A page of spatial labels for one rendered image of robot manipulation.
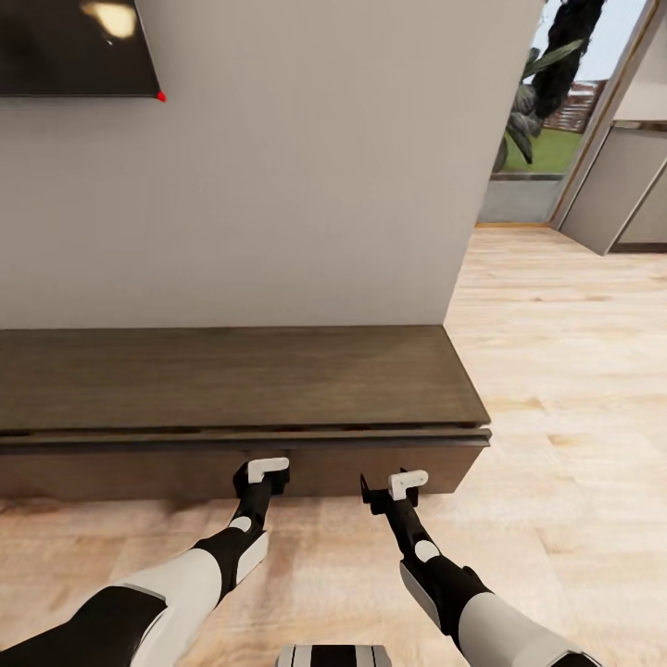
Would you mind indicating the cabinet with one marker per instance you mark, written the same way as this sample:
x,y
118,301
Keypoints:
x,y
173,413

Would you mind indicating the wall mounted tv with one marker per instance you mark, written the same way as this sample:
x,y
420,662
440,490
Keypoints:
x,y
76,48

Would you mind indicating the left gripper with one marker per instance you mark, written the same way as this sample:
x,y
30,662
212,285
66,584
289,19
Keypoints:
x,y
272,484

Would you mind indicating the fixed window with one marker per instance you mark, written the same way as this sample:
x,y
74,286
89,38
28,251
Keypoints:
x,y
577,60

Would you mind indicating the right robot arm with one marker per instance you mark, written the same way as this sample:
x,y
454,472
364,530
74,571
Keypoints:
x,y
485,628

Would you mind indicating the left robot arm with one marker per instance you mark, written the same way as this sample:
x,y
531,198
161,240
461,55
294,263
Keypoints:
x,y
147,618

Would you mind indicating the dishwasher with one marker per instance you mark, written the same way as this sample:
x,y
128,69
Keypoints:
x,y
647,228

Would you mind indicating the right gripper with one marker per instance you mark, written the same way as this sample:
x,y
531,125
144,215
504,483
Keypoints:
x,y
383,503

